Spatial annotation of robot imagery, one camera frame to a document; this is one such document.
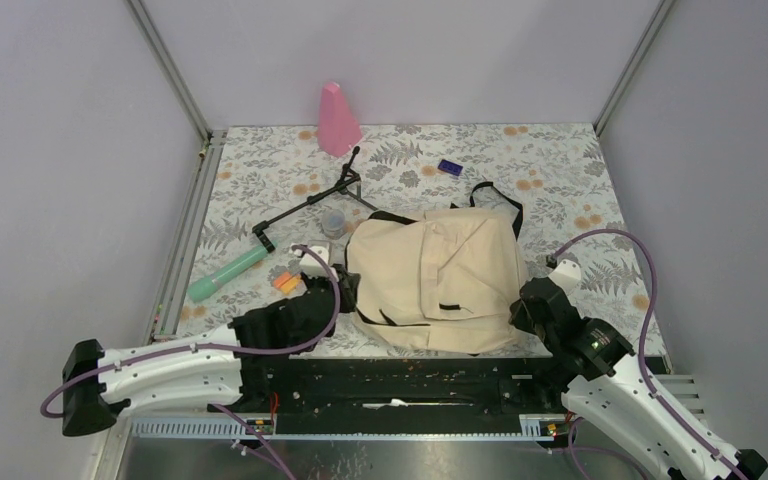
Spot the black folding tripod stand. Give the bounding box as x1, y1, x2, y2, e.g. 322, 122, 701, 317
252, 145, 379, 253

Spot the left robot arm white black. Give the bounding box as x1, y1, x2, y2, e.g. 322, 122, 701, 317
56, 265, 360, 437

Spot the clear jar of clips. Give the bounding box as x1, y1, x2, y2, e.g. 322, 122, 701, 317
320, 209, 346, 240

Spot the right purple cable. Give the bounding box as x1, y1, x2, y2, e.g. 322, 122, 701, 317
546, 228, 753, 480

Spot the purple small block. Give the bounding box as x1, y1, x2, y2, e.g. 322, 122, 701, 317
437, 159, 464, 177

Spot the mint green tube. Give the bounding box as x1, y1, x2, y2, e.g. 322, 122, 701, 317
187, 246, 269, 303

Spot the cream canvas backpack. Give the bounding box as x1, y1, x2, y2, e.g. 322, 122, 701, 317
344, 195, 531, 355

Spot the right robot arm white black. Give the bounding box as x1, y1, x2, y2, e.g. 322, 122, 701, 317
510, 277, 768, 479

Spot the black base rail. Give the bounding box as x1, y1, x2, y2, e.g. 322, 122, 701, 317
198, 356, 673, 439

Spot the pink cone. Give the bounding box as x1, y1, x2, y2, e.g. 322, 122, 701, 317
318, 82, 363, 157

